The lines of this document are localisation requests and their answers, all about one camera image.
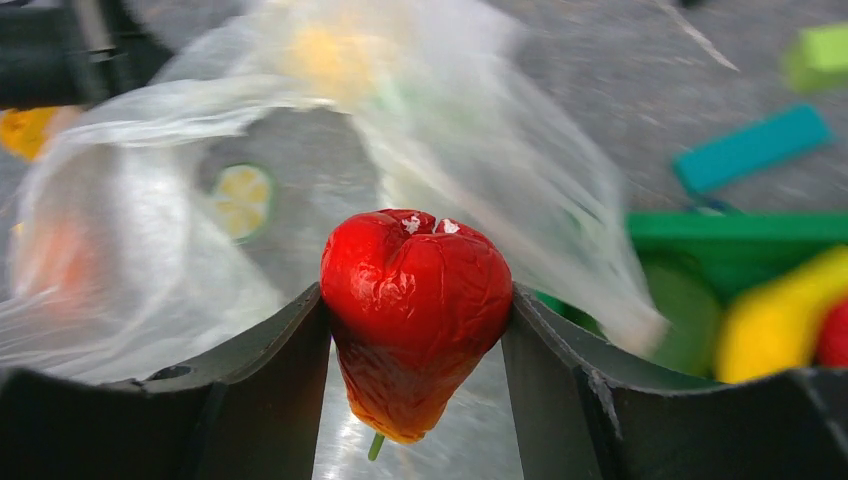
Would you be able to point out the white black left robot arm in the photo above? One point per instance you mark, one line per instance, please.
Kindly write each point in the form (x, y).
(62, 53)

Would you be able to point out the lime green small cube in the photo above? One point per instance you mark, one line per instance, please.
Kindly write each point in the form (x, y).
(817, 59)

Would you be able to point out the clear plastic bag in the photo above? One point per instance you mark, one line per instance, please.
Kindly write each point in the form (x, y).
(122, 266)

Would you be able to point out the red strawberry fruit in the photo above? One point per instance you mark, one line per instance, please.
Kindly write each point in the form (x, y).
(831, 349)

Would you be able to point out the single yellow banana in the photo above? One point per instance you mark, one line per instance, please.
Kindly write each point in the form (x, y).
(775, 326)

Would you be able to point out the orange fruit in bag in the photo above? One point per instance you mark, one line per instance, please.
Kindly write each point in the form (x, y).
(340, 66)

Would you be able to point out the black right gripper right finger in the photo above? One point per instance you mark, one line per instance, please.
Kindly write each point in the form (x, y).
(584, 409)

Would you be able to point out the green plastic tray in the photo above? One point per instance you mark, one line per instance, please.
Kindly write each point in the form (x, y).
(740, 250)

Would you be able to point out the red heart shaped fruit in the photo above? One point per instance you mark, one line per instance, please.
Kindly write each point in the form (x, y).
(415, 303)

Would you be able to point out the teal long toy block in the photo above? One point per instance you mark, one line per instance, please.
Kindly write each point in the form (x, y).
(757, 146)

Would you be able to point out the lime slice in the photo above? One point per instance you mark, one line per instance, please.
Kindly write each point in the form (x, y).
(243, 197)

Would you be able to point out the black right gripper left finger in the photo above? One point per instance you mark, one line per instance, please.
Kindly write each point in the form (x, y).
(248, 409)

